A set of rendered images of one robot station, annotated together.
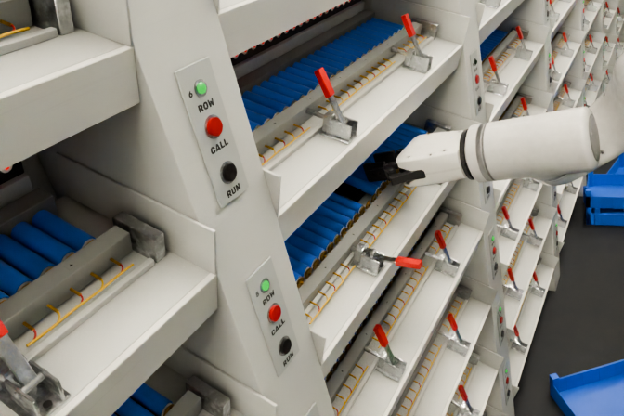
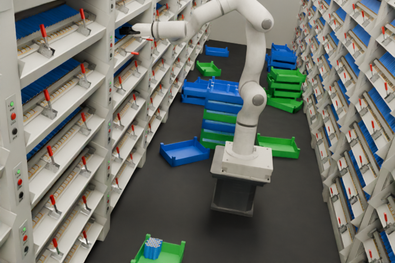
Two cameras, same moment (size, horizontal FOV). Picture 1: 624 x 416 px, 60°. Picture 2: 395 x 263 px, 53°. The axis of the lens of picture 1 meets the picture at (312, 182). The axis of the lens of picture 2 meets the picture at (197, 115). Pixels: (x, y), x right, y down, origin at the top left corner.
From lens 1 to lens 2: 123 cm
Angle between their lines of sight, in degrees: 29
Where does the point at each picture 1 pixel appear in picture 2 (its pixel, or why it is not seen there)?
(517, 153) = (167, 29)
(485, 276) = (145, 87)
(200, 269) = (102, 26)
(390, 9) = not seen: outside the picture
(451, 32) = not seen: outside the picture
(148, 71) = not seen: outside the picture
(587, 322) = (176, 132)
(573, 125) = (181, 24)
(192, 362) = (86, 56)
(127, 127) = not seen: outside the picture
